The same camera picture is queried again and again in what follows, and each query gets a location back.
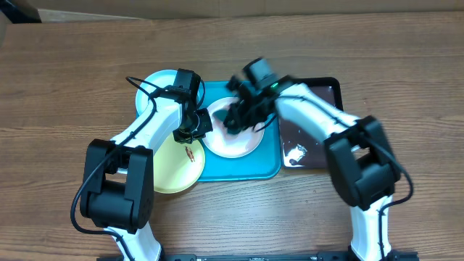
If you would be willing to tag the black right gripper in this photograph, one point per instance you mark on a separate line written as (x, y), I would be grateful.
(244, 121)

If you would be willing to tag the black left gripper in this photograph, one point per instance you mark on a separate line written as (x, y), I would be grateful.
(206, 127)

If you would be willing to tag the pink plate with red stain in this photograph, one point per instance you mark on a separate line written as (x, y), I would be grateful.
(223, 144)

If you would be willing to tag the green and pink sponge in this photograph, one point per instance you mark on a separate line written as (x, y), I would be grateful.
(230, 120)

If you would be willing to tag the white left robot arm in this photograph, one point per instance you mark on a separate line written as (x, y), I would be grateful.
(117, 193)

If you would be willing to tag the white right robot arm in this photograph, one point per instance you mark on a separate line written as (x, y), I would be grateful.
(360, 161)

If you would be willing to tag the black rectangular water tray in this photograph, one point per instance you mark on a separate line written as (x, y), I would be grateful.
(299, 149)

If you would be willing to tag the yellow plate with stain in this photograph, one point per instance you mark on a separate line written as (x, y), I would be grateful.
(177, 166)

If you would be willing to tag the brown cardboard backdrop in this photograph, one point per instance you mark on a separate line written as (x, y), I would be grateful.
(174, 9)

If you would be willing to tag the dark object top left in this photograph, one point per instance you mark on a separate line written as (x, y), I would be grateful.
(20, 11)

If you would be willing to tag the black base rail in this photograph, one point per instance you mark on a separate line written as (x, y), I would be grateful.
(320, 256)

